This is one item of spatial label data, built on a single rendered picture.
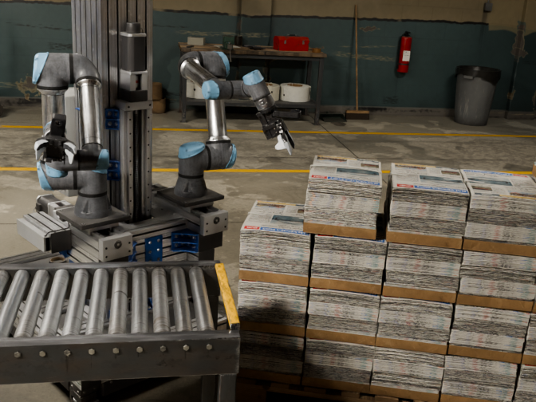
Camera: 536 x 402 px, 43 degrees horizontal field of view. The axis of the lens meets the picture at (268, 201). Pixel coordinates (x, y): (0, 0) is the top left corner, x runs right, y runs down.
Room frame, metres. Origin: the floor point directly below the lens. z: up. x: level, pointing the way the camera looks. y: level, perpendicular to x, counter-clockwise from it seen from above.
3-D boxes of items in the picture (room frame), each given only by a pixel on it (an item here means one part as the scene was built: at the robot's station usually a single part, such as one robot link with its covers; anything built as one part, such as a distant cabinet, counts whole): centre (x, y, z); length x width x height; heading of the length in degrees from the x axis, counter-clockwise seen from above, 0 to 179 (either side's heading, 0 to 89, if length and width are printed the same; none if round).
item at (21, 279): (1.84, 0.77, 0.77); 0.47 x 0.05 x 0.05; 11
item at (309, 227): (2.54, -0.30, 0.86); 0.29 x 0.16 x 0.04; 83
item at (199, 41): (8.72, 0.33, 0.96); 1.69 x 0.57 x 0.12; 101
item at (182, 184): (2.94, 0.36, 0.87); 0.15 x 0.15 x 0.10
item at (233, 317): (1.96, 0.11, 0.81); 0.43 x 0.03 x 0.02; 11
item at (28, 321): (1.86, 0.71, 0.77); 0.47 x 0.05 x 0.05; 11
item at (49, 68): (2.56, 0.85, 1.19); 0.15 x 0.12 x 0.55; 108
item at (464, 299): (2.62, -0.50, 0.40); 1.16 x 0.38 x 0.51; 83
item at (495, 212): (2.57, -0.92, 0.95); 0.38 x 0.29 x 0.23; 173
